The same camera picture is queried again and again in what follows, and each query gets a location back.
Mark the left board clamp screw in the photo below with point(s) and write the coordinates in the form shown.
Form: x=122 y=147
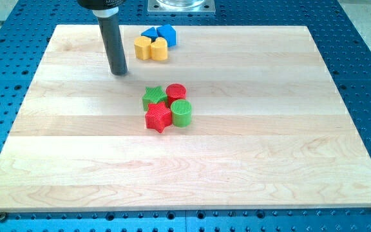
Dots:
x=3 y=216

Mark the light wooden board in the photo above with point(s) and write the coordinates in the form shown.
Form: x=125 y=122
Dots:
x=269 y=129

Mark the blue pentagon block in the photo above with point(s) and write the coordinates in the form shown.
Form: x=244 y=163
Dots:
x=168 y=33

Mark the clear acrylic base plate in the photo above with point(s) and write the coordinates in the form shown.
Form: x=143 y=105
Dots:
x=157 y=7

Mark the black robot arm end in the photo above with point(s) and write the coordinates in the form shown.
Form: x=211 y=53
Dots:
x=100 y=4

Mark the green cylinder block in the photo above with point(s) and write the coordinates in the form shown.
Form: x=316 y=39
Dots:
x=181 y=113

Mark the yellow heart block right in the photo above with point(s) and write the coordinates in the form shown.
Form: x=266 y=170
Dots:
x=159 y=49

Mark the yellow heart block left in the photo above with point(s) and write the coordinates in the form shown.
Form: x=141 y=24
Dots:
x=142 y=46

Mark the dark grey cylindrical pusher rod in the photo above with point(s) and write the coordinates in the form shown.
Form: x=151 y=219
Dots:
x=110 y=31

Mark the yellow heart block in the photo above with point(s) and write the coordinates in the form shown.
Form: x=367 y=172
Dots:
x=159 y=49
x=142 y=46

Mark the red cylinder block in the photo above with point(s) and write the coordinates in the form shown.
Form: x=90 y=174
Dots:
x=175 y=92

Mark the green star block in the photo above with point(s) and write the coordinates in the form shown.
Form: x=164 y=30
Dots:
x=153 y=95

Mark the blue triangle block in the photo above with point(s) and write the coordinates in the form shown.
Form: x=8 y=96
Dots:
x=150 y=33

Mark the red star block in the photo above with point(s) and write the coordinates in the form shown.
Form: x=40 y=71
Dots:
x=158 y=116

